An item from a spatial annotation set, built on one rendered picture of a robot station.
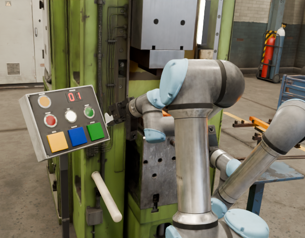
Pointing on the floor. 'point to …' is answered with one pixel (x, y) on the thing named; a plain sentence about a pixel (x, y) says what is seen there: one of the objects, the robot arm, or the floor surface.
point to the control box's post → (63, 163)
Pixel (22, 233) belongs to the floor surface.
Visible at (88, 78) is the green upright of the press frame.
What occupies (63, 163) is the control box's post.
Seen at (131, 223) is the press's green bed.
